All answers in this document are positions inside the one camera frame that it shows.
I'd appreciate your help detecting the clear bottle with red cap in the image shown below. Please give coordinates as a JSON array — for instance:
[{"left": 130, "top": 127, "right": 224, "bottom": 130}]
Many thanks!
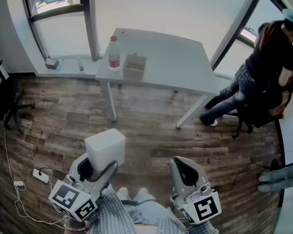
[{"left": 108, "top": 35, "right": 121, "bottom": 72}]

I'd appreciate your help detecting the black box with white contents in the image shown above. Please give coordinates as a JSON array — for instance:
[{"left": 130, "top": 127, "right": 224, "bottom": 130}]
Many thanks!
[{"left": 44, "top": 57, "right": 60, "bottom": 70}]

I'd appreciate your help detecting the person's left forearm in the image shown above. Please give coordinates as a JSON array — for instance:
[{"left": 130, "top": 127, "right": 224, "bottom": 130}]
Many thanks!
[{"left": 63, "top": 186, "right": 136, "bottom": 234}]

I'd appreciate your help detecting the white bead bracelet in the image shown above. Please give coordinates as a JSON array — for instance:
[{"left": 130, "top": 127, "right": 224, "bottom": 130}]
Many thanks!
[{"left": 63, "top": 222, "right": 90, "bottom": 232}]

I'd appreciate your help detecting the white power strip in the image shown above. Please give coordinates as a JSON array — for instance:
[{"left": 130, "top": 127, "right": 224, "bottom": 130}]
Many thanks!
[{"left": 33, "top": 168, "right": 50, "bottom": 184}]

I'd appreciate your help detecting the white cable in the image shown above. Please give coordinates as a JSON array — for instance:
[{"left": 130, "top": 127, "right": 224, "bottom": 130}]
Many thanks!
[{"left": 3, "top": 128, "right": 69, "bottom": 229}]

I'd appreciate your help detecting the person's right leg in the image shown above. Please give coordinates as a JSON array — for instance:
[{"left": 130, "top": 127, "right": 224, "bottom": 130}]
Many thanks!
[{"left": 133, "top": 193, "right": 171, "bottom": 225}]

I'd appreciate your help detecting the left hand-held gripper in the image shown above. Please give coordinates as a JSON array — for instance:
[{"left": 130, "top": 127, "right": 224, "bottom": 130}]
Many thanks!
[{"left": 48, "top": 152, "right": 119, "bottom": 221}]

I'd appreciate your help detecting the white foam block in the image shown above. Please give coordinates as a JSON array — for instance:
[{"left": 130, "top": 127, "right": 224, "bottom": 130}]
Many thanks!
[{"left": 84, "top": 128, "right": 126, "bottom": 174}]

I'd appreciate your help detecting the black office chair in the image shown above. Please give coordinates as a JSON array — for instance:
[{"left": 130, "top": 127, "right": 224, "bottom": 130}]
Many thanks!
[
  {"left": 0, "top": 59, "right": 36, "bottom": 131},
  {"left": 231, "top": 91, "right": 284, "bottom": 140}
]

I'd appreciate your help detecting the person's right forearm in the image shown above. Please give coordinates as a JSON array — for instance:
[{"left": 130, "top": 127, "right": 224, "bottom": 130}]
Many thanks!
[{"left": 157, "top": 207, "right": 219, "bottom": 234}]

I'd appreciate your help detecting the person's left leg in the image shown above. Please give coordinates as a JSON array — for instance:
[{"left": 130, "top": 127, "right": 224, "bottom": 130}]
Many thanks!
[{"left": 116, "top": 191, "right": 142, "bottom": 224}]

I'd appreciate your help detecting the person's leg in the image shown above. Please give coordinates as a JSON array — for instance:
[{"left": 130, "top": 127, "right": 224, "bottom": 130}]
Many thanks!
[
  {"left": 133, "top": 193, "right": 171, "bottom": 225},
  {"left": 116, "top": 191, "right": 142, "bottom": 224},
  {"left": 258, "top": 159, "right": 293, "bottom": 193}
]

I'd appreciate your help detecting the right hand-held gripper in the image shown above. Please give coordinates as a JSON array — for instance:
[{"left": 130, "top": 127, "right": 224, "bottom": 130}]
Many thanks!
[{"left": 170, "top": 156, "right": 222, "bottom": 225}]

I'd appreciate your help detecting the dark window frame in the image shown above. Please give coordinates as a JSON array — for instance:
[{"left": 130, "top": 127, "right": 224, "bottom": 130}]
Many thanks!
[
  {"left": 21, "top": 0, "right": 100, "bottom": 62},
  {"left": 209, "top": 0, "right": 288, "bottom": 70}
]

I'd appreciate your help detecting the black floor cable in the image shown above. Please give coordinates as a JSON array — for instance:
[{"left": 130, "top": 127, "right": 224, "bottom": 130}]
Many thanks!
[{"left": 214, "top": 163, "right": 281, "bottom": 194}]

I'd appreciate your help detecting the small tan box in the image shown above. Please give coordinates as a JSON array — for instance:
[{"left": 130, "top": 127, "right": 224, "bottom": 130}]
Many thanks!
[{"left": 122, "top": 54, "right": 147, "bottom": 81}]

